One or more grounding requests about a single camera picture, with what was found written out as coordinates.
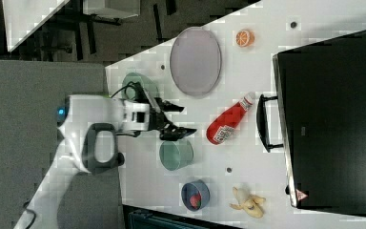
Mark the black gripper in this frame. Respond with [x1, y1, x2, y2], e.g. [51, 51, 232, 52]
[134, 83, 196, 141]

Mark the red ketchup bottle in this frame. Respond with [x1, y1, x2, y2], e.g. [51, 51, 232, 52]
[206, 93, 255, 145]

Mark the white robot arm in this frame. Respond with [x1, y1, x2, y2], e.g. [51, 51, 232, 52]
[13, 82, 195, 229]

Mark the black toaster oven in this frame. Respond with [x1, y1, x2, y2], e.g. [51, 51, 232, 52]
[272, 30, 366, 217]

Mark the green metal cup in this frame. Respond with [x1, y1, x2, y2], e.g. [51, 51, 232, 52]
[159, 139, 193, 171]

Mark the green oval colander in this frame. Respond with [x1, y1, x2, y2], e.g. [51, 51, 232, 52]
[121, 73, 160, 100]

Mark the grey oval plate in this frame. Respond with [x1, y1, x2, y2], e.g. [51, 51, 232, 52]
[170, 27, 222, 97]

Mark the blue bowl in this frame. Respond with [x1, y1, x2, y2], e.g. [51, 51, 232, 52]
[181, 179, 210, 212]

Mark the red strawberry toy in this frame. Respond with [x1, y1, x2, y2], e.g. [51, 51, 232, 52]
[190, 193, 201, 209]

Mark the orange half slice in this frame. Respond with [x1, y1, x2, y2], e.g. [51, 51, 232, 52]
[235, 30, 254, 48]

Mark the peeled banana toy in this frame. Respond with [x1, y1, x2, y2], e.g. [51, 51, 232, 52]
[229, 187, 266, 219]

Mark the white side table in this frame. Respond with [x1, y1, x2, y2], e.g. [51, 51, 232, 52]
[1, 0, 70, 52]

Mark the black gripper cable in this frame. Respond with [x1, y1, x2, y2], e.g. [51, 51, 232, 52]
[109, 80, 142, 102]

